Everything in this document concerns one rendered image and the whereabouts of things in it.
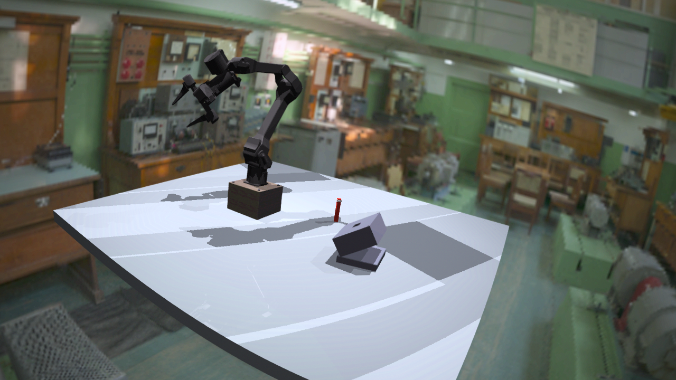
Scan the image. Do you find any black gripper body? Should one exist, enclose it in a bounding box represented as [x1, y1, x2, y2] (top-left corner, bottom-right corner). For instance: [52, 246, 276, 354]
[182, 74, 223, 124]

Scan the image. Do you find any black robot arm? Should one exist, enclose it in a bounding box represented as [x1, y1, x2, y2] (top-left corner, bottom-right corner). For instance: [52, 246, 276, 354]
[193, 49, 303, 187]

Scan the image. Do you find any dark grey sloped panel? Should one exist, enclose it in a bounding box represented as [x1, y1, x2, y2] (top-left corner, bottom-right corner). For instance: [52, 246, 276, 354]
[332, 213, 387, 272]

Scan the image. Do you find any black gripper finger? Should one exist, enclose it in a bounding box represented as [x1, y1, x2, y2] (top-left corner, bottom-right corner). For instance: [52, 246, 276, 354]
[172, 82, 189, 105]
[187, 115, 209, 127]

